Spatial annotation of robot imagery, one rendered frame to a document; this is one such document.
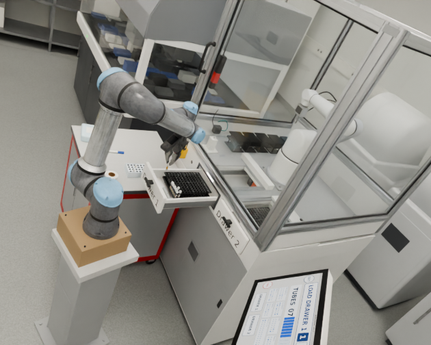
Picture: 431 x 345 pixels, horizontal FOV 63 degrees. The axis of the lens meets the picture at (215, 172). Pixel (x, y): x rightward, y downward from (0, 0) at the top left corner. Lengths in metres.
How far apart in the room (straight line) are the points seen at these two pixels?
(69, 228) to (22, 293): 0.92
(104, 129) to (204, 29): 1.26
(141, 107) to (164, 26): 1.13
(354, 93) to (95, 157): 0.99
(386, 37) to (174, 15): 1.37
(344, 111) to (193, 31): 1.34
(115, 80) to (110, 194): 0.43
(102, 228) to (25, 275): 1.06
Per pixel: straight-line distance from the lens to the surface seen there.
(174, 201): 1.81
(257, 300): 1.43
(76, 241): 1.54
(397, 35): 1.31
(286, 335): 1.25
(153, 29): 2.32
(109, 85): 1.34
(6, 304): 2.40
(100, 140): 1.43
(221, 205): 1.88
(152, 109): 1.28
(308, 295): 1.34
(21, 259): 2.58
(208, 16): 2.43
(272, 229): 1.61
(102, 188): 1.44
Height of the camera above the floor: 2.02
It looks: 32 degrees down
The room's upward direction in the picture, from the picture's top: 25 degrees clockwise
